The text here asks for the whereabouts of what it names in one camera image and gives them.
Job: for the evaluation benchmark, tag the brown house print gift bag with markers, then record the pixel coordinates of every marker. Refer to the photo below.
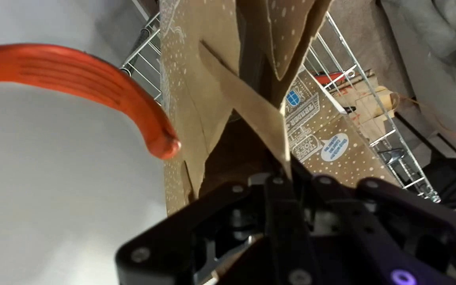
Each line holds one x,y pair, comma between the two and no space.
205,80

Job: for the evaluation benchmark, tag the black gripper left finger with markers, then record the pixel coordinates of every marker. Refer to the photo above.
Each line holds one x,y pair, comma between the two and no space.
221,227

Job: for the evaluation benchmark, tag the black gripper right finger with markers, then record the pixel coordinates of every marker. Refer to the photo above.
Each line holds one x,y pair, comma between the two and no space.
386,232

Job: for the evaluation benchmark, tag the brown cardboard box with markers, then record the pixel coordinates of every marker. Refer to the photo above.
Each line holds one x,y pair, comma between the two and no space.
367,101

